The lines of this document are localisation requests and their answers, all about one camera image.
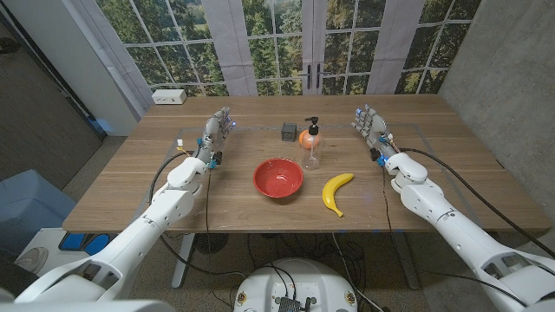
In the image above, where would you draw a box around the grey block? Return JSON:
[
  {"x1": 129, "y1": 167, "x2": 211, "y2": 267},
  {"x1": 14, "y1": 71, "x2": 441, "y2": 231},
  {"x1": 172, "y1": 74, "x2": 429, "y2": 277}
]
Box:
[{"x1": 280, "y1": 121, "x2": 298, "y2": 143}]

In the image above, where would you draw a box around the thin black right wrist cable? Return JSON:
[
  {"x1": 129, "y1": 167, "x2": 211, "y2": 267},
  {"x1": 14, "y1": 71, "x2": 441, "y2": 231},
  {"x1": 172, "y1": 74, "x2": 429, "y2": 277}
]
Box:
[{"x1": 380, "y1": 166, "x2": 408, "y2": 263}]

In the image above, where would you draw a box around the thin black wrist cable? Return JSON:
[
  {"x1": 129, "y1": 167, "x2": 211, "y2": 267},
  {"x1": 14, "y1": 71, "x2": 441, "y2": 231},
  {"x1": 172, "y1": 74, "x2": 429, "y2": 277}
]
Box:
[
  {"x1": 203, "y1": 166, "x2": 248, "y2": 278},
  {"x1": 380, "y1": 166, "x2": 408, "y2": 263}
]

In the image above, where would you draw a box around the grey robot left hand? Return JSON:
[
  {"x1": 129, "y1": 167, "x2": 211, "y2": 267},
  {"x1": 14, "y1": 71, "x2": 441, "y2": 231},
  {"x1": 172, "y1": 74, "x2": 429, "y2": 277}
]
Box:
[{"x1": 193, "y1": 107, "x2": 238, "y2": 168}]

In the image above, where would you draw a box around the clear pump dispenser bottle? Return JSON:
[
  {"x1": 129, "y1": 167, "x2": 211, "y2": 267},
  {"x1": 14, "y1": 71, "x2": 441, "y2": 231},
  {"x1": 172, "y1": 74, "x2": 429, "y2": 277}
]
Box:
[{"x1": 300, "y1": 115, "x2": 324, "y2": 172}]

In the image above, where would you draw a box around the red bowl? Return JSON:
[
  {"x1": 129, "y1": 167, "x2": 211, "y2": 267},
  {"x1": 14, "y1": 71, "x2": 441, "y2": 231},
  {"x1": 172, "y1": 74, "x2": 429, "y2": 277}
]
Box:
[{"x1": 252, "y1": 157, "x2": 304, "y2": 199}]

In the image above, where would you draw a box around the table leg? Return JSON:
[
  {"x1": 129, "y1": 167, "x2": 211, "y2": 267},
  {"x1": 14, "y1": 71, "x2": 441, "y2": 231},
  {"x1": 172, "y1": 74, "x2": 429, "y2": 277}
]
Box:
[
  {"x1": 171, "y1": 232, "x2": 196, "y2": 290},
  {"x1": 392, "y1": 232, "x2": 421, "y2": 290}
]

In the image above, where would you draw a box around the blue bin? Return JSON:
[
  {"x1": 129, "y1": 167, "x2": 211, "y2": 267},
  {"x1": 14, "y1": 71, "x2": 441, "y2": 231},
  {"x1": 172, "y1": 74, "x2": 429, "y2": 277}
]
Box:
[{"x1": 0, "y1": 168, "x2": 78, "y2": 261}]

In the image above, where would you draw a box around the white board with blue shapes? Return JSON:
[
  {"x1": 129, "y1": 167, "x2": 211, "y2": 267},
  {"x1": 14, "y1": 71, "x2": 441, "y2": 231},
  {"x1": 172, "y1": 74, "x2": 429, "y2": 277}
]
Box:
[{"x1": 15, "y1": 227, "x2": 118, "y2": 278}]

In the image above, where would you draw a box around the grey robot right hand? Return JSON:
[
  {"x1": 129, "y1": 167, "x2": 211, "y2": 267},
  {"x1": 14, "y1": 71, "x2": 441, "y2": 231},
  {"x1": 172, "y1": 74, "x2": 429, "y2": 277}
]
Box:
[{"x1": 350, "y1": 103, "x2": 398, "y2": 161}]

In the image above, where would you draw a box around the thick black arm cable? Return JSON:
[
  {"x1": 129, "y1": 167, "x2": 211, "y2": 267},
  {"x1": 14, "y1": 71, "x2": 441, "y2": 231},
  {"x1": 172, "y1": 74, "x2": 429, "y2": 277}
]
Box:
[
  {"x1": 398, "y1": 146, "x2": 555, "y2": 259},
  {"x1": 148, "y1": 150, "x2": 192, "y2": 205}
]

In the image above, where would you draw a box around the white power strip box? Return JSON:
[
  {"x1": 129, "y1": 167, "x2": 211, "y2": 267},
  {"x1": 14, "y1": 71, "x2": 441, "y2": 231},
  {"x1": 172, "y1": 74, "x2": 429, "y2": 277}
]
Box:
[{"x1": 151, "y1": 88, "x2": 188, "y2": 106}]

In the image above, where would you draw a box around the yellow banana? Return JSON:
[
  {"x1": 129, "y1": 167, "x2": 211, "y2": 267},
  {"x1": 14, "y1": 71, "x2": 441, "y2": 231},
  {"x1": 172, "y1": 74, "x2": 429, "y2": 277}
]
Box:
[{"x1": 321, "y1": 172, "x2": 355, "y2": 218}]

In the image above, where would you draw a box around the thin black left wrist cable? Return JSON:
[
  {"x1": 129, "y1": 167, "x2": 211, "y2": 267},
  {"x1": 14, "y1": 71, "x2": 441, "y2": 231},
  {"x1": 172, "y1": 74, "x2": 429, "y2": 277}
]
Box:
[{"x1": 203, "y1": 166, "x2": 248, "y2": 278}]

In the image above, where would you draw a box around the printed window forest backdrop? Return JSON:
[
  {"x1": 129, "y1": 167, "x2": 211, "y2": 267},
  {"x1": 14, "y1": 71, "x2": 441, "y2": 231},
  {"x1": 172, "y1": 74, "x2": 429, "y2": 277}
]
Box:
[{"x1": 95, "y1": 0, "x2": 482, "y2": 97}]

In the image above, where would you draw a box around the white robot torso base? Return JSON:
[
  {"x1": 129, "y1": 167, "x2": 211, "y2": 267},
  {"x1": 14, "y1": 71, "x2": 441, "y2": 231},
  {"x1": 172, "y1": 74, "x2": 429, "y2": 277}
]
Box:
[{"x1": 232, "y1": 257, "x2": 359, "y2": 312}]

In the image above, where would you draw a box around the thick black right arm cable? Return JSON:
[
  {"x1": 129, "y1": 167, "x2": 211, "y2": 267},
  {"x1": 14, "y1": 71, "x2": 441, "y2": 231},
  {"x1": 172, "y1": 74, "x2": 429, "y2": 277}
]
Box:
[{"x1": 398, "y1": 146, "x2": 555, "y2": 259}]

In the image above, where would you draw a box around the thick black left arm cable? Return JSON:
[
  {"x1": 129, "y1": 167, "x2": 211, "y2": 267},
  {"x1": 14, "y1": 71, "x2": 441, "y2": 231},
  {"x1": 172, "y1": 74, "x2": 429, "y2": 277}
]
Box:
[{"x1": 148, "y1": 150, "x2": 192, "y2": 205}]

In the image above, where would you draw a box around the orange fruit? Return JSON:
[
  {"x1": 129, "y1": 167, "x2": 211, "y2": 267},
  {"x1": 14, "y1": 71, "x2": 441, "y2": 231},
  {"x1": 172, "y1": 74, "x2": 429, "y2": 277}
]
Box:
[{"x1": 297, "y1": 129, "x2": 322, "y2": 151}]

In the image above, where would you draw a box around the dark round floor fan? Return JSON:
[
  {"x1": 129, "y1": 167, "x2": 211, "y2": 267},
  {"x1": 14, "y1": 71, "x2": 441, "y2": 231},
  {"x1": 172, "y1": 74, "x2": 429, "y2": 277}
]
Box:
[{"x1": 193, "y1": 232, "x2": 230, "y2": 255}]

